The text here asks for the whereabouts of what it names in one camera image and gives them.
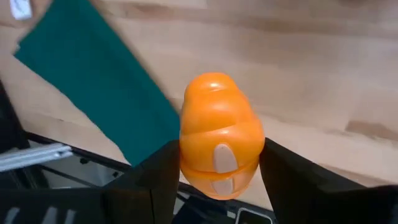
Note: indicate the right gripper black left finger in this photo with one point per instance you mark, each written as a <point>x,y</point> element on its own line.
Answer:
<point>155,186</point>

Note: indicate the small white printed card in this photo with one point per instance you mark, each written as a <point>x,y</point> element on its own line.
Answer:
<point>20,9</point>

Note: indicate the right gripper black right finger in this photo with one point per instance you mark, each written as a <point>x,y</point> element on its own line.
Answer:
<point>298,186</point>

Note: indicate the dark green folded cloth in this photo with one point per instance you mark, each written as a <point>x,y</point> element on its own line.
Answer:
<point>93,77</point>

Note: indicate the orange sliceable toy fruit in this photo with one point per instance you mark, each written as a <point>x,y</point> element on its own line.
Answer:
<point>217,124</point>

